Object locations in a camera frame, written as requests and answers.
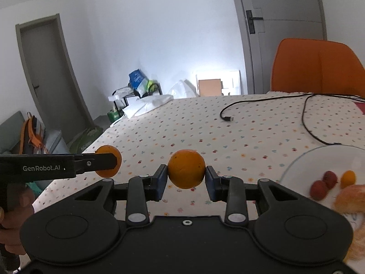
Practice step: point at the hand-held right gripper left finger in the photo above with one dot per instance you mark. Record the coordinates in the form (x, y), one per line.
(162, 182)

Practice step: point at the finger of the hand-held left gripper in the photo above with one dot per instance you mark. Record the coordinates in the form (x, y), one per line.
(97, 161)

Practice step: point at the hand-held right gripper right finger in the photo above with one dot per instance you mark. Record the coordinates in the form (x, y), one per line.
(210, 183)

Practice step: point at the large orange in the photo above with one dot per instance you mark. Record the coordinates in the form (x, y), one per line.
(107, 148)
(186, 169)

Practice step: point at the white plate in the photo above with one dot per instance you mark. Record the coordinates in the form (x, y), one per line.
(302, 165)

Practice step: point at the red lychee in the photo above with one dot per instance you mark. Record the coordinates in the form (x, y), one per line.
(330, 179)
(319, 190)

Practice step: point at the small kumquat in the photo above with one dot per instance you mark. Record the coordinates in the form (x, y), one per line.
(348, 178)

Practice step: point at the bread packet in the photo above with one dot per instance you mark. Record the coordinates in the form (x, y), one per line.
(358, 241)
(351, 199)

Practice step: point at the person's left hand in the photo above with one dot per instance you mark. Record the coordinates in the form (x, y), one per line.
(17, 217)

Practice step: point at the green bag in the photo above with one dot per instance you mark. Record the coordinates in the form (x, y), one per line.
(85, 139)

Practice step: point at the orange and black backpack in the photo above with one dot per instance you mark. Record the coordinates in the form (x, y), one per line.
(30, 137)

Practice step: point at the grey sofa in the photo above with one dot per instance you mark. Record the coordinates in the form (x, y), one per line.
(8, 131)

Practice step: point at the dotted tablecloth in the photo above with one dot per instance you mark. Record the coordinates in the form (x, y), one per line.
(185, 125)

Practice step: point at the clear plastic bag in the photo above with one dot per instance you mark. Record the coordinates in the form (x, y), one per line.
(145, 105)

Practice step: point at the blue bag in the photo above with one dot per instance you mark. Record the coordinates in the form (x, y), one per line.
(137, 80)

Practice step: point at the grey-green door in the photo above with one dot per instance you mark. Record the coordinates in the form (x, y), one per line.
(48, 77)

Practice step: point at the white plastic bag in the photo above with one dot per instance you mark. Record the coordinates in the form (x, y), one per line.
(182, 90)

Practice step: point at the cardboard box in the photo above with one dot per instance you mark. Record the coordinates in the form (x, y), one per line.
(209, 88)

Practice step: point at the white board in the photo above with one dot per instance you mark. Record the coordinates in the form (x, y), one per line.
(231, 80)

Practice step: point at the grey door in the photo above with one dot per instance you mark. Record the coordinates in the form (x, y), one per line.
(285, 48)

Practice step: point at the orange chair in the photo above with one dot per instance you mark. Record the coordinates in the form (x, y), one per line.
(313, 68)

